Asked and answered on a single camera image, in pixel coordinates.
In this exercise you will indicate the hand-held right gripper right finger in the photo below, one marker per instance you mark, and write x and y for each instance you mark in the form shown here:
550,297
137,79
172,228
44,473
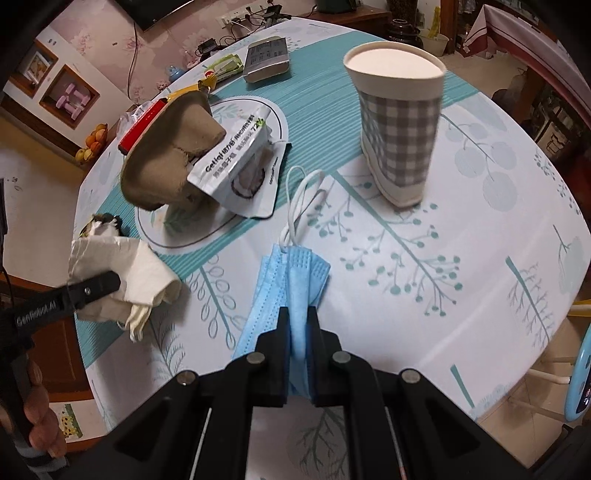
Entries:
314,344

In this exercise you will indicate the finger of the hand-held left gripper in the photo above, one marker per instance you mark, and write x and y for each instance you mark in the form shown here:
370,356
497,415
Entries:
92,288

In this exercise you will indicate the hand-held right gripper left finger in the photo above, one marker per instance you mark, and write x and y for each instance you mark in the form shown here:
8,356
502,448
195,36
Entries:
282,344

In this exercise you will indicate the white tissue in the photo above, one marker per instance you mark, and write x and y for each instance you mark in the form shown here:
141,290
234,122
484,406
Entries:
138,272

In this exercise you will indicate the blue face mask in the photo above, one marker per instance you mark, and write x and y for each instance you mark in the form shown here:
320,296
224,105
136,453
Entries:
277,286

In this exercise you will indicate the brown pulp egg carton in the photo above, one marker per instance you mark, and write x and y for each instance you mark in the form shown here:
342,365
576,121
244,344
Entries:
161,152

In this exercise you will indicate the red carton box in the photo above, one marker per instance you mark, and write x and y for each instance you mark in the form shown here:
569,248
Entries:
138,127

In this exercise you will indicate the clear plastic container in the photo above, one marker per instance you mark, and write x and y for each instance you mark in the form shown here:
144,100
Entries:
130,114

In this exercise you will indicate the white snack pouch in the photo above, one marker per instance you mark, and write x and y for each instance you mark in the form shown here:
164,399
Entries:
231,161

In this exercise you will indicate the grey checked paper cup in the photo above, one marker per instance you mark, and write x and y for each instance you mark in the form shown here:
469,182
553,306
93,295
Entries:
397,138

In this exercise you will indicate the yellow packet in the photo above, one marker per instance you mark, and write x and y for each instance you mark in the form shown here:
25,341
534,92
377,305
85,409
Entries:
207,83

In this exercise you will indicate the white grey carton box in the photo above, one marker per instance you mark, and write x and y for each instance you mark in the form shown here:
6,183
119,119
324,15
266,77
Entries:
265,57

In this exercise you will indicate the person's left hand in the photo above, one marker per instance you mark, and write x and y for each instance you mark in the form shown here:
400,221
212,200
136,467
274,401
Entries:
44,424

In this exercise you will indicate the wooden door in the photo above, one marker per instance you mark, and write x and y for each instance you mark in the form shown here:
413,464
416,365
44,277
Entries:
55,360

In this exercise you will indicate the brown crumpled scrap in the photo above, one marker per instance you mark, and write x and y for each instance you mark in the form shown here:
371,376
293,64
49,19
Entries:
99,224

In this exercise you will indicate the leaf printed tablecloth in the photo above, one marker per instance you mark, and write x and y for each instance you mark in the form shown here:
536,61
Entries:
415,277

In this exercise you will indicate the bowl of fruit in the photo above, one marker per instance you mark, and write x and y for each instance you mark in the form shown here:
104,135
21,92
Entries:
92,143

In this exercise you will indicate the pink dumbbell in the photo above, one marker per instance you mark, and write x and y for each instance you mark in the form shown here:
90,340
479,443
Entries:
64,102
77,90

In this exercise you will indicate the wooden side cabinet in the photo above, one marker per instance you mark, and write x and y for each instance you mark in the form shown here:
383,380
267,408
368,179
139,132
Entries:
46,101

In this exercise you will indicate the blue round ornament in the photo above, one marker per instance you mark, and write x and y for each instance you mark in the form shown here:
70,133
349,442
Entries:
176,74

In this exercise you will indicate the green white packet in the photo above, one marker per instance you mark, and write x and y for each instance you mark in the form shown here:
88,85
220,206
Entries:
226,67

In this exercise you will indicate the black charger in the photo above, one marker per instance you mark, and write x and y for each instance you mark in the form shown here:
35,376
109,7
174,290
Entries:
208,47

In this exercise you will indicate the light blue stool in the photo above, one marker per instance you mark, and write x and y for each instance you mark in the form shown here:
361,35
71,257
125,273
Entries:
582,374

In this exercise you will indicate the black television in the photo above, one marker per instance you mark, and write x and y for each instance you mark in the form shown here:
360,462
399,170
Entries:
157,11

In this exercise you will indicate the wooden television console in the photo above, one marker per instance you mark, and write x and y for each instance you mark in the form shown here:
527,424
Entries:
341,21

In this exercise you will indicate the dark ceramic jar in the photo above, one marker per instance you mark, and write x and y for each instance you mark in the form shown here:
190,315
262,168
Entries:
404,30

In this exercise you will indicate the red white table cloth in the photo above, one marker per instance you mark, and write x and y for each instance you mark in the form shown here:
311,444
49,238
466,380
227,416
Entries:
521,37

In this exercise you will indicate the giraffe wall poster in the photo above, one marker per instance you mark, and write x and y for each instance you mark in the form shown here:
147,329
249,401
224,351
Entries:
67,420

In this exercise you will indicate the white picture frame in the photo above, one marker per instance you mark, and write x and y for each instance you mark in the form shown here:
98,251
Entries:
37,64

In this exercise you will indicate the white wall sockets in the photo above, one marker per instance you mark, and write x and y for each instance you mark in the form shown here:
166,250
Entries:
235,17

